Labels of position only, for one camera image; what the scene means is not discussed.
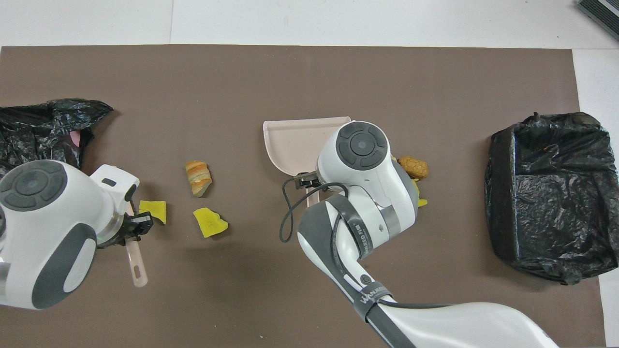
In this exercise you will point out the small yellow sponge piece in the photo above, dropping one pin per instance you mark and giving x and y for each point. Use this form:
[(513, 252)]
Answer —
[(154, 210)]

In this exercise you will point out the pink bin crumpled black bag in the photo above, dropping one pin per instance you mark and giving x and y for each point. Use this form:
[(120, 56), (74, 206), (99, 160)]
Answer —
[(38, 130)]

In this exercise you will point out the grey ribbed object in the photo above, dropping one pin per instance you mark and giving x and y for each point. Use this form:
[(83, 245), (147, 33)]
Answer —
[(602, 14)]

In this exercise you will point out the large yellow sponge piece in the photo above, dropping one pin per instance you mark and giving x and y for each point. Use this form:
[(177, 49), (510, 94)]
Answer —
[(209, 223)]

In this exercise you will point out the beige plastic dustpan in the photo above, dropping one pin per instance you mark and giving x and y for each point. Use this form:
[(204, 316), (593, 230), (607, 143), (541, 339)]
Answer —
[(295, 145)]

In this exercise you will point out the bin with black bag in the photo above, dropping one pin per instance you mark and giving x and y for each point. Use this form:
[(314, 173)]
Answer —
[(556, 203)]

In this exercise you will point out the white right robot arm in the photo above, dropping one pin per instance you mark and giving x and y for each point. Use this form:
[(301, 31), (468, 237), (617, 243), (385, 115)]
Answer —
[(377, 193)]

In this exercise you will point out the beige brush black bristles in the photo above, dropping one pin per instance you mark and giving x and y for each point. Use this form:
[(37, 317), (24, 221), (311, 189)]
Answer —
[(137, 263)]

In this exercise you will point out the pale striped croissant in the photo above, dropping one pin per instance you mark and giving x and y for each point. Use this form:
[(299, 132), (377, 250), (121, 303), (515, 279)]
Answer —
[(198, 178)]

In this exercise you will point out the notched yellow sponge piece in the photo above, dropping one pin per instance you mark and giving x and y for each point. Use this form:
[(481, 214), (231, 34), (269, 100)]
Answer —
[(422, 203)]

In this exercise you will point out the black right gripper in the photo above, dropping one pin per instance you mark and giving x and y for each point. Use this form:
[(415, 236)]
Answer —
[(307, 180)]

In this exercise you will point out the brown table mat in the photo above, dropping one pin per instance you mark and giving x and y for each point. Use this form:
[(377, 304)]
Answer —
[(309, 77)]

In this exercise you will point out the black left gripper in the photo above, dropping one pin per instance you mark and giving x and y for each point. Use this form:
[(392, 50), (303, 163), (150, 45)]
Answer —
[(123, 232)]

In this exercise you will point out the brown bread roll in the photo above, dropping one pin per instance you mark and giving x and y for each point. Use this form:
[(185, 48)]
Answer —
[(414, 167)]

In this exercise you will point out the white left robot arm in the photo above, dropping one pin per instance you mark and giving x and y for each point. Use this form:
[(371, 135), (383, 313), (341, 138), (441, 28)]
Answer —
[(38, 232)]

